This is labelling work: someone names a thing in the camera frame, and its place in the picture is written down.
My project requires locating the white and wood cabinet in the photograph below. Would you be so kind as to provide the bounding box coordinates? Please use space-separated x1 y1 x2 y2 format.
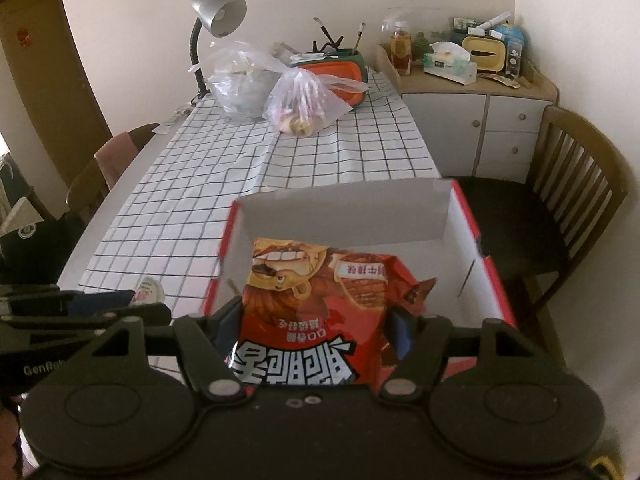
375 44 559 184

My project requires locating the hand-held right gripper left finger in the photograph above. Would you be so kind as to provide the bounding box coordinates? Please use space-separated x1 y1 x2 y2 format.
82 296 249 404

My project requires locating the black bag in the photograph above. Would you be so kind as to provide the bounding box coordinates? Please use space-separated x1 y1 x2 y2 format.
0 199 87 287

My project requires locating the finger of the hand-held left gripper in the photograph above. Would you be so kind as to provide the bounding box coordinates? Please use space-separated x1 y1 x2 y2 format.
0 302 172 342
0 285 138 319

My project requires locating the red cartoon snack bag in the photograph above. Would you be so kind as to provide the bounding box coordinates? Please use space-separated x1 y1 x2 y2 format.
227 237 437 389

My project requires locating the red and white cardboard box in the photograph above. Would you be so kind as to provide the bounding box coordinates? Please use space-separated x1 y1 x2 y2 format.
202 177 519 377

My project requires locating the pink chair cushion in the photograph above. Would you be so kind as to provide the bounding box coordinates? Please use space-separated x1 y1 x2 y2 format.
94 130 139 192

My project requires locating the brown wooden door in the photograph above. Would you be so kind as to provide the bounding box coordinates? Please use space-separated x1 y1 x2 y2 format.
0 0 114 153

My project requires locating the silver desk lamp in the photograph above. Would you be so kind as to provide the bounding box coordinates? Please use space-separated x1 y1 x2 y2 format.
188 0 248 107

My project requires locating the black brush rest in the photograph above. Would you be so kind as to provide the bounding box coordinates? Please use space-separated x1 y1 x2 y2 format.
312 17 347 56

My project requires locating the white tube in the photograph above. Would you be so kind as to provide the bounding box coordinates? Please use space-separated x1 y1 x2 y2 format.
470 10 514 37

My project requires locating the wooden chair with pink cushion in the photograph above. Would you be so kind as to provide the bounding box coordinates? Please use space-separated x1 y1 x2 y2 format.
66 122 162 224

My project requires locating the large clear plastic bag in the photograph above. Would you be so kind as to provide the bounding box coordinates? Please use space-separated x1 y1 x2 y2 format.
204 40 292 122

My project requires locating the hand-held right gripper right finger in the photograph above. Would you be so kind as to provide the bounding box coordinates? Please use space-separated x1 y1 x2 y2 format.
377 306 552 404

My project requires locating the small round white snack pack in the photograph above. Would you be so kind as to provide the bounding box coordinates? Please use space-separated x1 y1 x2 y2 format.
131 277 167 307

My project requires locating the clear plastic bag of snacks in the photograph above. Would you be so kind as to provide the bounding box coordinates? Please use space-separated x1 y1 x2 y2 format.
263 70 369 137

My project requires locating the green and white tissue box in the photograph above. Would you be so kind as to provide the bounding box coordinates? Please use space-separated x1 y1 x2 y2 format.
422 41 479 85

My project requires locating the yellow tissue holder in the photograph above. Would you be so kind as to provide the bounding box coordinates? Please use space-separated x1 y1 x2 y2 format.
460 35 507 72

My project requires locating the blue patterned box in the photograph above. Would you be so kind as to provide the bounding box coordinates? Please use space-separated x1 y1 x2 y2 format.
504 24 529 79

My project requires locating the clear plastic jar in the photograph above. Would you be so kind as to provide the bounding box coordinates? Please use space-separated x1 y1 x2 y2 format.
381 6 418 43

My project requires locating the wooden chair with dark seat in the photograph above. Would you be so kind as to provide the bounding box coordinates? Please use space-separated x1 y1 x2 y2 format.
449 105 629 322

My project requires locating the amber liquid bottle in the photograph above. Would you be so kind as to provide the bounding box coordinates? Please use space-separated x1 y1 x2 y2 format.
390 21 414 76

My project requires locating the orange and green container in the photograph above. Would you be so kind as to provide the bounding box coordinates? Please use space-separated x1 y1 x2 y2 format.
289 47 371 107

